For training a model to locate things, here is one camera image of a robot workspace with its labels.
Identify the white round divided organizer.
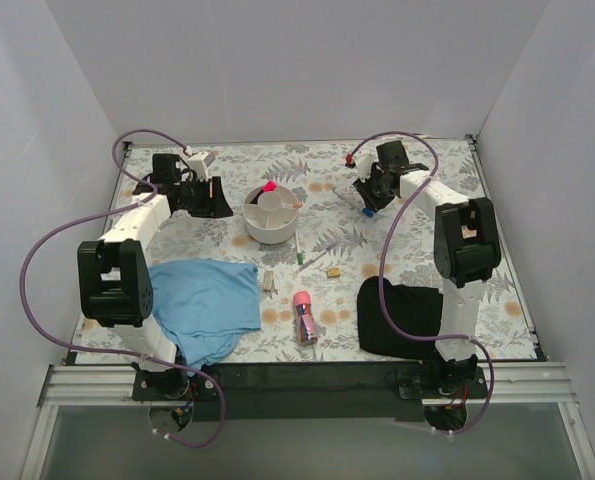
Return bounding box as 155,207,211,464
242,186,299,245

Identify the pink black highlighter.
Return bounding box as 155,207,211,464
259,181,277,194

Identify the white marker green cap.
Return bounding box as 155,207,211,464
294,230,304,266

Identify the white marker orange cap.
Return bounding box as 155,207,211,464
281,202,303,210

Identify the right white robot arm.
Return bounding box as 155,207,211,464
346,140,501,398

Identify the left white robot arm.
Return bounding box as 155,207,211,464
77,148,233,400

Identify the beige eraser block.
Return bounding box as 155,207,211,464
262,271,274,291

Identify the light blue cloth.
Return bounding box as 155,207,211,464
149,259,261,369

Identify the black cloth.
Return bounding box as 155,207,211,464
357,276,443,360

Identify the pink capped glue tube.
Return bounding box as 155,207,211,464
293,291,319,346

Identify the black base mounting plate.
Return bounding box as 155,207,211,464
131,362,490,424

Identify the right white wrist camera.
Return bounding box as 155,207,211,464
345,153,375,182

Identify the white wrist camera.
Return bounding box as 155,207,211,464
182,146,216,182
345,153,375,182

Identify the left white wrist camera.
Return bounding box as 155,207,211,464
182,146,216,182

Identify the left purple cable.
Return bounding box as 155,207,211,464
19,129,227,448

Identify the aluminium frame rail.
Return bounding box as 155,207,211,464
38,362,577,406

